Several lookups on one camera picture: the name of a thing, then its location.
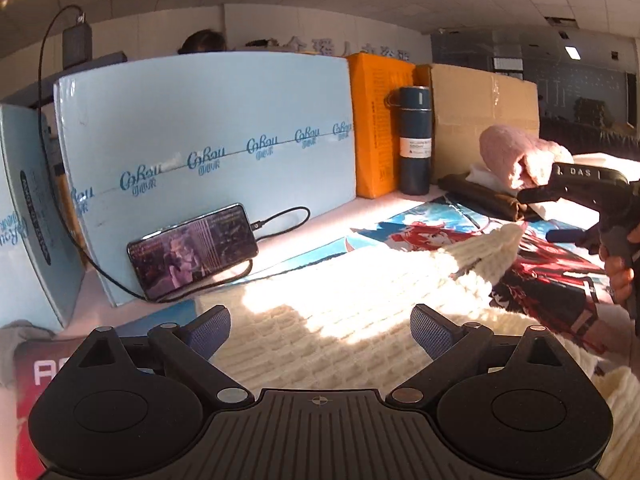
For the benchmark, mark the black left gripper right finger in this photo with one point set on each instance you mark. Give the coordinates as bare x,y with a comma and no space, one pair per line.
455,351

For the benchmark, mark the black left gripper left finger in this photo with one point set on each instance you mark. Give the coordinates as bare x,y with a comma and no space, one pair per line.
185,352

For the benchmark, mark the cream knitted sweater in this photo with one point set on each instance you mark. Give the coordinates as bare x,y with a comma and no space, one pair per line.
344,322

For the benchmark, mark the person's right hand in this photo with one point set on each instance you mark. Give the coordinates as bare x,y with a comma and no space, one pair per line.
620,275

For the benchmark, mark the black smartphone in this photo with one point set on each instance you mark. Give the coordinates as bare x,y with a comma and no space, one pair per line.
174,258

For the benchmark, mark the pink knitted garment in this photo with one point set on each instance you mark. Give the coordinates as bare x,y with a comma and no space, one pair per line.
518,159

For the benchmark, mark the AGON desk mat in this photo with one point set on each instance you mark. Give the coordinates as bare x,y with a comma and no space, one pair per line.
553,402

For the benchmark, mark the dark brown folded garment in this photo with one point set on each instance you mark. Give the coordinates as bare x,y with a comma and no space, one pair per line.
484,200

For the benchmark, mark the grey cloth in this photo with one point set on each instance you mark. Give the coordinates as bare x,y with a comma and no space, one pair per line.
12,335

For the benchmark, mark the brown cardboard box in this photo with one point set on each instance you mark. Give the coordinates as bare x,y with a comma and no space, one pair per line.
464,103

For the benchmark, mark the light blue Corou box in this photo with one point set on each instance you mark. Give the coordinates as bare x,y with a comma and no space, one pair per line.
150,144

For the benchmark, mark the dark blue thermos bottle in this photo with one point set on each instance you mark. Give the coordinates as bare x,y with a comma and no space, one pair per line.
414,105

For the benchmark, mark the orange cardboard box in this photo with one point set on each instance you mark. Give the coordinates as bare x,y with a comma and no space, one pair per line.
374,83

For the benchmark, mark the person's dark-haired head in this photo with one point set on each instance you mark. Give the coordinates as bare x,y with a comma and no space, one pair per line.
204,40

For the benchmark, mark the black power adapter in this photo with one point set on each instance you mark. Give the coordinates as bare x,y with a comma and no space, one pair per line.
77,43

